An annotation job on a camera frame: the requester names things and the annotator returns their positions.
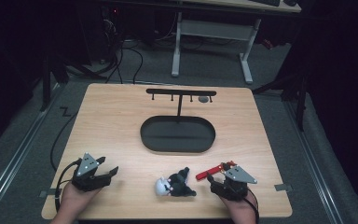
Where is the black keyboard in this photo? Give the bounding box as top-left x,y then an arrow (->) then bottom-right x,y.
250,0 -> 282,7

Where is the person's left hand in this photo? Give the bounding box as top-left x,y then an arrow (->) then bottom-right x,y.
59,181 -> 103,214

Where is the dark computer tower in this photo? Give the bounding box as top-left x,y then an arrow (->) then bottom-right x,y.
100,5 -> 123,63

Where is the white desk with metal legs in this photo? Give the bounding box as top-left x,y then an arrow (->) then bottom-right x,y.
170,0 -> 302,86

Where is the metal floor rail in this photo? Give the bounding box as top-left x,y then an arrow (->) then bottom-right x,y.
0,83 -> 62,220
282,100 -> 347,224

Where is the black metal stand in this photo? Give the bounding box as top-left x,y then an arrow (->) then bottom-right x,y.
38,54 -> 71,113
251,69 -> 310,133

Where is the long black floor cable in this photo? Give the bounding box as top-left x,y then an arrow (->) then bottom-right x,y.
49,106 -> 79,173

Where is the person's right hand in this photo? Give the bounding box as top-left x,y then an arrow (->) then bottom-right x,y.
219,188 -> 258,218

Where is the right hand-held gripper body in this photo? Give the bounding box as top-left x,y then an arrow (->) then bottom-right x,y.
209,165 -> 258,202

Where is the grey tape strip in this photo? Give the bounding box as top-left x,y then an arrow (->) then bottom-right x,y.
38,188 -> 63,199
273,183 -> 294,192

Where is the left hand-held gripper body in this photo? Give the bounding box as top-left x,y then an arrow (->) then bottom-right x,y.
71,152 -> 112,192

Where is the black hook rack with tray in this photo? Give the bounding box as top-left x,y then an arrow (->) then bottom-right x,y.
140,88 -> 217,154

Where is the bundle of black cables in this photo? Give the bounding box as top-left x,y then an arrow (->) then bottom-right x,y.
64,18 -> 145,86

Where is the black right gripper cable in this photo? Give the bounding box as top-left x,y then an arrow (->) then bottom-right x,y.
243,188 -> 260,224

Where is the small red object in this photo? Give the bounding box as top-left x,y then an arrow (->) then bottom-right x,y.
261,38 -> 275,50

